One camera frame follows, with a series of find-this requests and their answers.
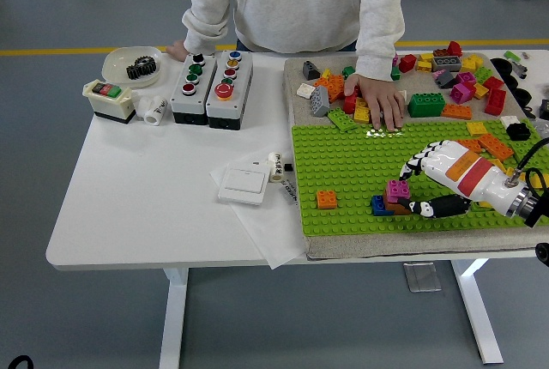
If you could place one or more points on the person's right hand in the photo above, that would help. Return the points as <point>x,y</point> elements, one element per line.
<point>176,50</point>

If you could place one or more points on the person's left hand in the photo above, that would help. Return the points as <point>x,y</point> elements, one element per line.
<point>381,101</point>

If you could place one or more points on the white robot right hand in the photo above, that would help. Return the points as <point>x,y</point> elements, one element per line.
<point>467,171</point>

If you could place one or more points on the brown toy brick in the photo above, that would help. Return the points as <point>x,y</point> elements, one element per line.
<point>439,52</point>
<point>392,208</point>

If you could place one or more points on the person's right forearm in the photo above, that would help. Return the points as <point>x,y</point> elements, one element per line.
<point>203,30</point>

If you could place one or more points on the person's left forearm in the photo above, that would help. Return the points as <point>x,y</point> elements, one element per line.
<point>379,51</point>

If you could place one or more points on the clear yellow toy brick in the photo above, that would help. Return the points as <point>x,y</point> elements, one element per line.
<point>360,103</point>
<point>361,116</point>

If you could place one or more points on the long orange toy brick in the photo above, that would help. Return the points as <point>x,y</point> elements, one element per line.
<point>456,111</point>
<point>472,144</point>
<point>495,146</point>

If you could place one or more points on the small green toy brick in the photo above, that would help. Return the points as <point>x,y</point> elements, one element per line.
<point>348,72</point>
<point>396,73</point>

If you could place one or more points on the flat yellow toy brick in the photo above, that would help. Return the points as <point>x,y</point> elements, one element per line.
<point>498,164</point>
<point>509,171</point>
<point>477,128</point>

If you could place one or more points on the large green toy brick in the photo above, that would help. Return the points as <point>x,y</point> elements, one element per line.
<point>424,105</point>

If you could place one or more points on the flat green toy brick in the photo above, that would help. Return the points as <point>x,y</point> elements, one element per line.
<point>343,120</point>

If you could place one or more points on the small yellow toy brick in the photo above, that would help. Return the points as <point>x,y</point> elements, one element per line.
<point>327,74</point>

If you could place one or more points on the small pink toy piece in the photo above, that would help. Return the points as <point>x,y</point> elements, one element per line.
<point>437,74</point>

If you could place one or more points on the light grey toy brick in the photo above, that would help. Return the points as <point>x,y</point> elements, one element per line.
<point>319,103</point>

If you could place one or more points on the green studded baseplate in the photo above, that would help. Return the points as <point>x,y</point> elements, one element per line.
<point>343,150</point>

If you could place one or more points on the black toy brick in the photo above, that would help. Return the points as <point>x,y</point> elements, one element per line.
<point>519,131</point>

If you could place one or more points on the white toy brick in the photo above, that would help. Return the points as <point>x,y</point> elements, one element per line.
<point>509,120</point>

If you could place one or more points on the green studded plate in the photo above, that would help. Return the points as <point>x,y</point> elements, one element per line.
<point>529,148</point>

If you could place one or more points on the dark grey toy brick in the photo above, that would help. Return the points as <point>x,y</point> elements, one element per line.
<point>446,79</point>

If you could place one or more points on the long grey toy brick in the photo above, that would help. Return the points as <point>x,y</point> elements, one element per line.
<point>446,64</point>

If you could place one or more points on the tall red toy brick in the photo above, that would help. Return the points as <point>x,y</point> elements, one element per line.
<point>496,103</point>

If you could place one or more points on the white toy tile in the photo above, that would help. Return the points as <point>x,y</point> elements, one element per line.
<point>305,90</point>

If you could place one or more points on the dark grey sloped brick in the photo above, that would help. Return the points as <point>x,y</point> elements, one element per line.
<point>311,70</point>

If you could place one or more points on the large magenta toy brick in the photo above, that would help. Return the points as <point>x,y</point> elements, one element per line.
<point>461,93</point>

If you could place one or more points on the red sloped toy brick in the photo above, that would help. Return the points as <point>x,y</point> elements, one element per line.
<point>454,49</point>

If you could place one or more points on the blue toy brick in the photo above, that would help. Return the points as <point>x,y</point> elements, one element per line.
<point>377,207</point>

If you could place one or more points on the lime green toy brick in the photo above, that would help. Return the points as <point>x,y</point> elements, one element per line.
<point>484,75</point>

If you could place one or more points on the small lime toy brick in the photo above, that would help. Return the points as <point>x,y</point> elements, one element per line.
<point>512,56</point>

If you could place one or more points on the black metal gear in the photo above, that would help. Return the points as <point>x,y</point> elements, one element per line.
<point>141,68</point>

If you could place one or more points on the grey four-button control box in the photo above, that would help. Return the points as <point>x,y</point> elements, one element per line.
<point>188,105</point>

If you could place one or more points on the white plastic bowl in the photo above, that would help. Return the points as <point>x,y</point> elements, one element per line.
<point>116,62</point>

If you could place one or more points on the white pipe tee fitting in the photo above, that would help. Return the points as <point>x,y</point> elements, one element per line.
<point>153,112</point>

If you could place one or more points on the grey emergency-stop control box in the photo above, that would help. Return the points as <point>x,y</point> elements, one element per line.
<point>233,108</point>

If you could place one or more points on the black round cap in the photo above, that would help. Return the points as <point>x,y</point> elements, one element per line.
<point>512,82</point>
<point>522,96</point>
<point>502,66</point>

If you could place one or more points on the black box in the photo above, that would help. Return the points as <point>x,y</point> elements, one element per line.
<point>544,109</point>

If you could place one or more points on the metal floor plate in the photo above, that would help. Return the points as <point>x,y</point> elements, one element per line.
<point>422,276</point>

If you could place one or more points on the grey metal part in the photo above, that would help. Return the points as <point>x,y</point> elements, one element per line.
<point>520,69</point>

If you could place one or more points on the person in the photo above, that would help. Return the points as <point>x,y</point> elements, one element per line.
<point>291,8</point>

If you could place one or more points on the small labelled white fitting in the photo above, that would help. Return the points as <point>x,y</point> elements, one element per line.
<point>276,167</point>

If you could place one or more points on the white printed label strip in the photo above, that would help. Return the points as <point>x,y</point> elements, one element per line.
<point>288,192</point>

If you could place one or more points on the white table leg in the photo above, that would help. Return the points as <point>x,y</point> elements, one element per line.
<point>478,309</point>
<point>173,322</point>

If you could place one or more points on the white paper sheet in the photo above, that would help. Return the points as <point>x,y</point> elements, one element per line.
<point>266,231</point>

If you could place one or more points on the cream red-green switch box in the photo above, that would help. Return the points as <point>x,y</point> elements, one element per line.
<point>107,105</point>

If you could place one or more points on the white wall switch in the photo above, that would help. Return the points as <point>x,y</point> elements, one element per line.
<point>242,184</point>

